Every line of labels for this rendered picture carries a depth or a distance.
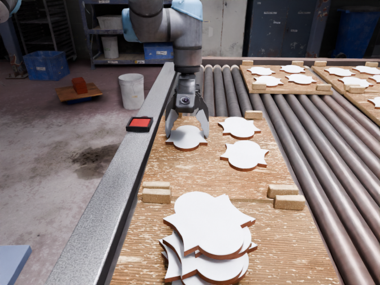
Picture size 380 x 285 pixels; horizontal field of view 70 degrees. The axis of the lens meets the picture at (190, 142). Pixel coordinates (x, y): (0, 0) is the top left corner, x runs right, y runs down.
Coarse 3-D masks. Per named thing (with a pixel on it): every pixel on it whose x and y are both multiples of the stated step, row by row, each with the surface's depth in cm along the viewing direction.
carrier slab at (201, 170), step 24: (192, 120) 90; (216, 120) 90; (264, 120) 90; (216, 144) 77; (264, 144) 77; (168, 168) 67; (192, 168) 67; (216, 168) 67; (264, 168) 67; (216, 192) 59; (240, 192) 59; (264, 192) 59
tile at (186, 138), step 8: (176, 128) 83; (184, 128) 83; (192, 128) 83; (176, 136) 79; (184, 136) 79; (192, 136) 79; (200, 136) 79; (168, 144) 77; (176, 144) 75; (184, 144) 75; (192, 144) 75; (200, 144) 76
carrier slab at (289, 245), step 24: (144, 216) 53; (168, 216) 53; (264, 216) 53; (288, 216) 53; (144, 240) 48; (264, 240) 48; (288, 240) 48; (312, 240) 48; (120, 264) 44; (144, 264) 44; (168, 264) 44; (264, 264) 44; (288, 264) 44; (312, 264) 44
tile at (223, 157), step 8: (232, 144) 75; (240, 144) 75; (248, 144) 75; (256, 144) 75; (232, 152) 71; (240, 152) 71; (248, 152) 71; (256, 152) 71; (264, 152) 71; (224, 160) 70; (232, 160) 68; (240, 160) 68; (248, 160) 68; (256, 160) 68; (264, 160) 68; (232, 168) 67; (240, 168) 66; (248, 168) 65
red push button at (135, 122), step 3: (132, 120) 92; (135, 120) 92; (138, 120) 92; (141, 120) 92; (144, 120) 92; (147, 120) 92; (132, 123) 90; (135, 123) 90; (138, 123) 90; (141, 123) 90; (144, 123) 90; (147, 123) 90; (147, 126) 89
